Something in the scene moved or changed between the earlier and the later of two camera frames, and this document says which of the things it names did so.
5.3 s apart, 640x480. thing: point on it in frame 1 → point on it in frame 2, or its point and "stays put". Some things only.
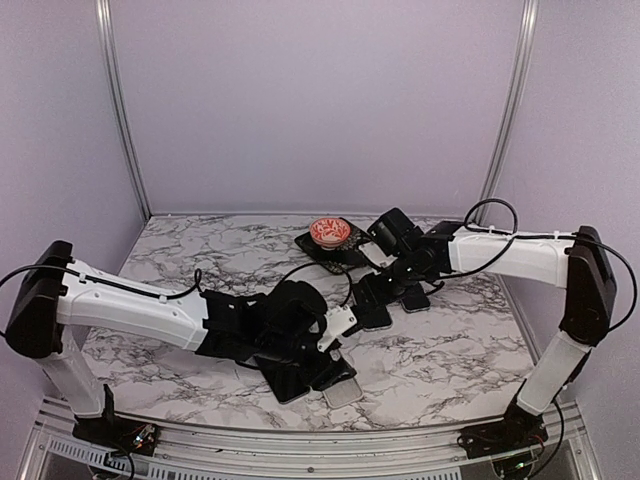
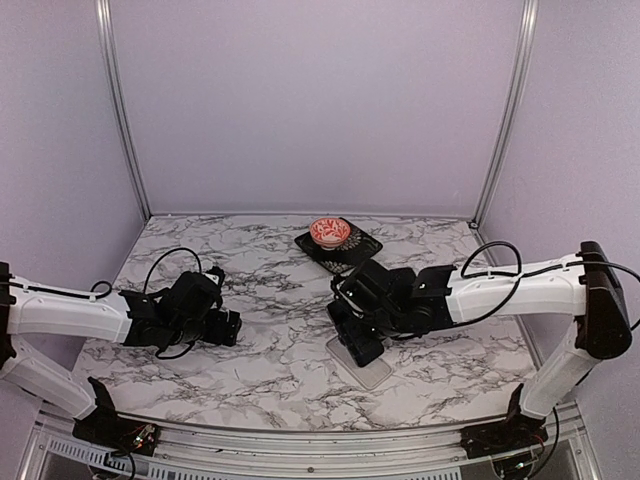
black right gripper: x=374 y=294 → x=358 y=343
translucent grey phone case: x=343 y=393 → x=370 y=374
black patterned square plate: x=336 y=260 stays put
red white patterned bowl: x=330 y=233 stays put
